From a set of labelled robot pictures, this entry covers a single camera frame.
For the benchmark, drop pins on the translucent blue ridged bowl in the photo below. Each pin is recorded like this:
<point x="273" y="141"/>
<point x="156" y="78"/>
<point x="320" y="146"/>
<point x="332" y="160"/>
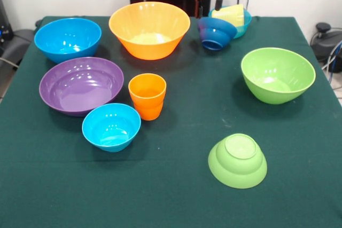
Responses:
<point x="244" y="29"/>

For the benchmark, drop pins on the orange cup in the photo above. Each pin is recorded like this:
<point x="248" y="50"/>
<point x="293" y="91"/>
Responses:
<point x="147" y="105"/>

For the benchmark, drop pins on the black electronic device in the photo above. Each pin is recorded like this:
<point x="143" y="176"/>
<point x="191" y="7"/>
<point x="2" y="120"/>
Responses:
<point x="5" y="30"/>

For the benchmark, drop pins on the large orange bowl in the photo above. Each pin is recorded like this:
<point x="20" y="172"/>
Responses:
<point x="149" y="22"/>

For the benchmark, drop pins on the large green bowl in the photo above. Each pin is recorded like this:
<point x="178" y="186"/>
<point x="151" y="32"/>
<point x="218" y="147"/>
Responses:
<point x="278" y="75"/>

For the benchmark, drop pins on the dark green tablecloth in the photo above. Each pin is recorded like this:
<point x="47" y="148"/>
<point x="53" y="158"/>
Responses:
<point x="187" y="198"/>

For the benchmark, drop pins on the small green bowl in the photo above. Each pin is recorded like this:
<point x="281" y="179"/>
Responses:
<point x="237" y="166"/>

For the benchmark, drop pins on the purple bowl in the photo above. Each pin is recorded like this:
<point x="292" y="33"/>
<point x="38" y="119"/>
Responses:
<point x="80" y="86"/>

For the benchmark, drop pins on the small dark blue bowl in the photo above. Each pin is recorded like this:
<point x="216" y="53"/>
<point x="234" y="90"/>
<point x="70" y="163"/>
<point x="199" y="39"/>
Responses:
<point x="216" y="34"/>

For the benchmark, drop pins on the small light blue bowl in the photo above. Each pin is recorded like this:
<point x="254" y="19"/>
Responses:
<point x="110" y="129"/>

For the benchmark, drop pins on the dark grey seat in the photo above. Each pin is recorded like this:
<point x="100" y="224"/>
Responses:
<point x="21" y="41"/>

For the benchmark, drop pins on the yellow cup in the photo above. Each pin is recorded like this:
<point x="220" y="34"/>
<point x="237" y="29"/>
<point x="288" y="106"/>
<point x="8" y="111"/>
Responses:
<point x="232" y="14"/>

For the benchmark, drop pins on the large blue bowl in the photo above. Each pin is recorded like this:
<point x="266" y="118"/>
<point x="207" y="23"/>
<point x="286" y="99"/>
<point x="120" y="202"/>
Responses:
<point x="66" y="38"/>

